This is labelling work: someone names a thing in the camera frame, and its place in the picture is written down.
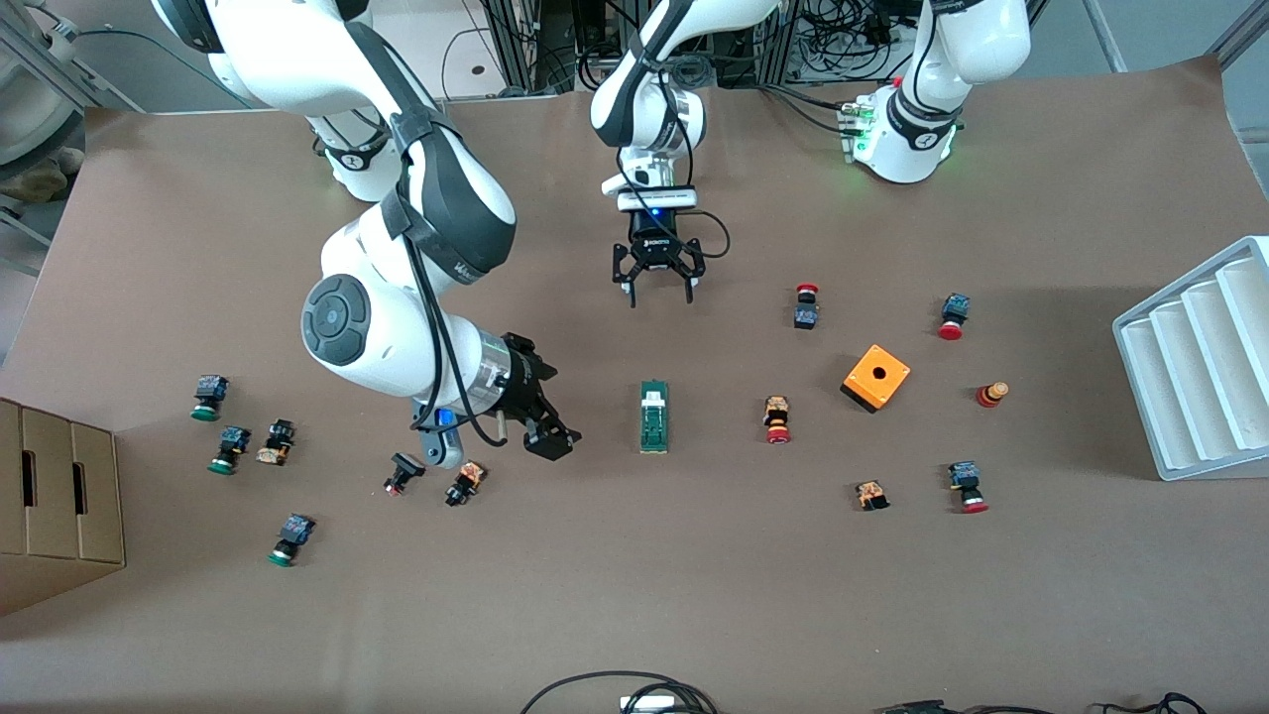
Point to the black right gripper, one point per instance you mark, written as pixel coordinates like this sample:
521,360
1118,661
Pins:
521,383

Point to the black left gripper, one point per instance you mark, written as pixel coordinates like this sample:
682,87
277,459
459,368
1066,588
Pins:
656,252

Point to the green terminal block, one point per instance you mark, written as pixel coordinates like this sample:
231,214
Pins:
654,426

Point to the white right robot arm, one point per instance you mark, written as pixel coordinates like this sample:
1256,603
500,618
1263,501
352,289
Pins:
297,50

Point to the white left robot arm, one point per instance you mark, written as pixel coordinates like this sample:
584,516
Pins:
644,109

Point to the black round button orange block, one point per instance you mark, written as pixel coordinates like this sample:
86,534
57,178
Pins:
466,481

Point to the black square push button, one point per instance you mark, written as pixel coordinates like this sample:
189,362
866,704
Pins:
406,464

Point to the red button black block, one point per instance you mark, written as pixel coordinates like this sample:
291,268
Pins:
806,317

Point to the red mushroom button orange block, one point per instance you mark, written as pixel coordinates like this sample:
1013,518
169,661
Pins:
777,412

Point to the green mushroom push button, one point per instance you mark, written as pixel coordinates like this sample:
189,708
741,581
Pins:
232,441
295,531
210,392

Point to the small white device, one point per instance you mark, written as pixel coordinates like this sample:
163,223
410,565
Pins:
649,704

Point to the red mushroom button blue block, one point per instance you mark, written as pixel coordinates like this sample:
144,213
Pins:
964,476
955,307

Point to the orange black contact block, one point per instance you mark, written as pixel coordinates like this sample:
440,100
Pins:
872,494

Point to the red orange button head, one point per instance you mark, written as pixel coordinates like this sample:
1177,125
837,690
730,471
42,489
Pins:
991,395

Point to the brown cardboard box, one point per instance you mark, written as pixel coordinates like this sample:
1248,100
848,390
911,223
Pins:
50,496

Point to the aluminium profile bar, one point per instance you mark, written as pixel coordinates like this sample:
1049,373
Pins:
1102,30
1247,25

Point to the white stepped tray rack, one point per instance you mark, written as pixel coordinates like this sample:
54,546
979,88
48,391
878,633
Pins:
1190,397

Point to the orange button enclosure box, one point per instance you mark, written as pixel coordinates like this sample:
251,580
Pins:
887,389

